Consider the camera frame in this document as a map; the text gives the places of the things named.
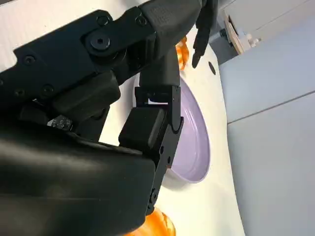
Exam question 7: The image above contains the light wooden board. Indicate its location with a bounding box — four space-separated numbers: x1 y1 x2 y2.
223 14 262 54

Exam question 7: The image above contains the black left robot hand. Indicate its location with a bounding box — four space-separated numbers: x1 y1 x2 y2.
191 0 219 69

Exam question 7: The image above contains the orange white toy bread roll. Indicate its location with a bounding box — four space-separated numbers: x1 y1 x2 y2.
134 206 177 236
175 35 190 72

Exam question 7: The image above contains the lilac plate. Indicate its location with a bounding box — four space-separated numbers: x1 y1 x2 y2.
133 78 211 184

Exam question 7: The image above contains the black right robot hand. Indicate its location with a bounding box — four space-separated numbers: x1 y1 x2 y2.
0 0 200 236

